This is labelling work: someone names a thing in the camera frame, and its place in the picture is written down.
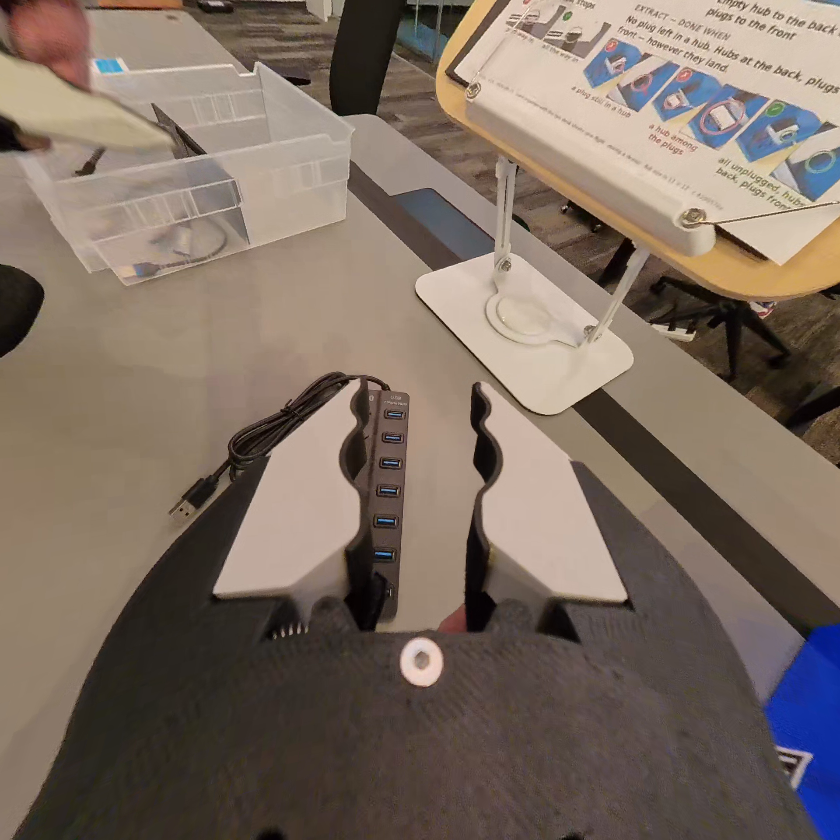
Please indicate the person's left hand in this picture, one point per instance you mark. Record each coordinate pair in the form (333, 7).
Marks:
(52, 33)

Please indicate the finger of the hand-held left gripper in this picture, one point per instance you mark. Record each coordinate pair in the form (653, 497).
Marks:
(180, 141)
(65, 108)

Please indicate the black chair base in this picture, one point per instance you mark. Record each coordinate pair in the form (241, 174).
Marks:
(741, 308)

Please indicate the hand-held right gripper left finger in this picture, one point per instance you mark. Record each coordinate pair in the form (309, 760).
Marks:
(295, 525)

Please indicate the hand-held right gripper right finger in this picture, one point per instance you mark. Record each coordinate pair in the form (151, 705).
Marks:
(544, 525)

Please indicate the printed instruction sheet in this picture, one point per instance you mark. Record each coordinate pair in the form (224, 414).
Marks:
(689, 98)

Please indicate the clear plastic bin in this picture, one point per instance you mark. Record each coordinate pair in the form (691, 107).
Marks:
(295, 164)

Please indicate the black office chair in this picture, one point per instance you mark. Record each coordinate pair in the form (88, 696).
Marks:
(367, 52)

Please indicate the instruction sheet on board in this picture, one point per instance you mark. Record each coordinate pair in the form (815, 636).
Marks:
(754, 279)

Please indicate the blue storage bin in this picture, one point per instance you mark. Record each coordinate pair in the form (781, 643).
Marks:
(807, 709)

